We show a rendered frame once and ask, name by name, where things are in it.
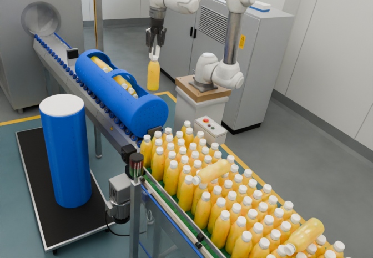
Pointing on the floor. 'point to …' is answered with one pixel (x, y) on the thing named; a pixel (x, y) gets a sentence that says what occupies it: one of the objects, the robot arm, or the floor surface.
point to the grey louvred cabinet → (186, 57)
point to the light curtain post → (97, 14)
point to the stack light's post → (135, 190)
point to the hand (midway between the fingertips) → (154, 52)
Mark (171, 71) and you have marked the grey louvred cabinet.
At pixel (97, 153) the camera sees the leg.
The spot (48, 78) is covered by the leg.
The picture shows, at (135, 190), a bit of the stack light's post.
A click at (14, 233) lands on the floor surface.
